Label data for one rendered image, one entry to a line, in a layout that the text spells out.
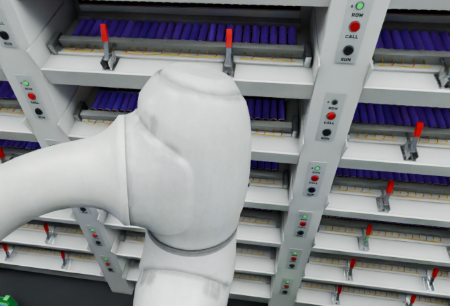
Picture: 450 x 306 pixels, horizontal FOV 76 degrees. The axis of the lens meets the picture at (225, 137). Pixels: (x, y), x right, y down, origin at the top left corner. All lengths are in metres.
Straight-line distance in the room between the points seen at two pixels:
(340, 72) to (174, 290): 0.48
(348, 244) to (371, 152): 0.38
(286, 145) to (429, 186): 0.44
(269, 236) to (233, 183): 0.76
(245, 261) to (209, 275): 0.84
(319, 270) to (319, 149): 0.59
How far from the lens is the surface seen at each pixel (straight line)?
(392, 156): 0.80
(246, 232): 1.00
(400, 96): 0.69
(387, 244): 1.10
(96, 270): 1.47
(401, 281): 1.28
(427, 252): 1.15
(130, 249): 1.24
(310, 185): 0.79
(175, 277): 0.31
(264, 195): 0.85
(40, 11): 0.81
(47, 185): 0.27
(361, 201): 0.91
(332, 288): 1.38
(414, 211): 0.96
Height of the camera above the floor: 1.34
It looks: 37 degrees down
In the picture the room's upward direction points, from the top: straight up
